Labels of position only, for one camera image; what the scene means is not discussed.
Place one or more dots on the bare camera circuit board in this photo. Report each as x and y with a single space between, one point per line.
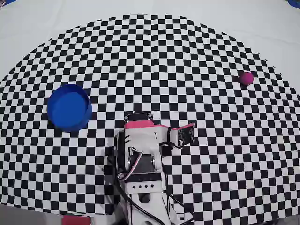
185 134

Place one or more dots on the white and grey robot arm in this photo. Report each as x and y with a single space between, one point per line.
145 164

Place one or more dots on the checkered print white sheet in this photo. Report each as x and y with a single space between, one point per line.
150 58

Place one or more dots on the red flat box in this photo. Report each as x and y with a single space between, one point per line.
76 220

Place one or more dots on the blue round box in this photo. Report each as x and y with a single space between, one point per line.
68 110

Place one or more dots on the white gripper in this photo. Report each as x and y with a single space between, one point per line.
137 118

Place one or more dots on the pink faceted ball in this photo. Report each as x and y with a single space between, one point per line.
246 78

